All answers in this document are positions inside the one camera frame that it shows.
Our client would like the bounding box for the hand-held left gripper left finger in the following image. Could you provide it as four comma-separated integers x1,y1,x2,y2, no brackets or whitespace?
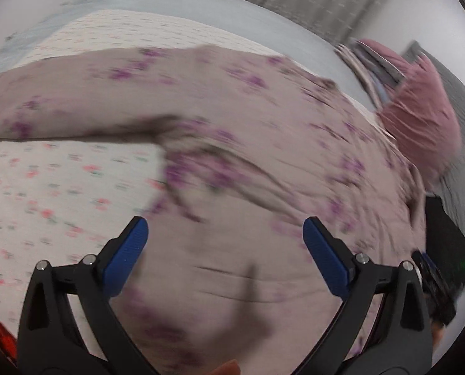
17,216,155,375

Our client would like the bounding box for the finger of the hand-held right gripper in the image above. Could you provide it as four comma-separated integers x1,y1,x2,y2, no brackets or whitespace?
411,250,457,326

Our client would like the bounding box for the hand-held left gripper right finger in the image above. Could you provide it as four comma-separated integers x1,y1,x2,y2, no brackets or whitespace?
295,216,434,375

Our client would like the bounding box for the pink floral garment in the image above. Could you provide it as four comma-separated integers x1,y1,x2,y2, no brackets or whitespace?
0,45,428,375

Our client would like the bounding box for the person's left hand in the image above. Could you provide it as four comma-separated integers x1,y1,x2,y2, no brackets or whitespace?
211,359,241,375

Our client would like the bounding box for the cherry print blanket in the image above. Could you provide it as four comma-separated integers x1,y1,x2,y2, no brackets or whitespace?
0,8,393,356

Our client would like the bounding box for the grey pink striped pillow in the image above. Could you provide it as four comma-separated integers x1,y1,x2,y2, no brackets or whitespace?
336,41,407,110

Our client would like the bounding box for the light blue bed sheet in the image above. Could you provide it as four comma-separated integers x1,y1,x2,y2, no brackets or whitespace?
0,0,377,110

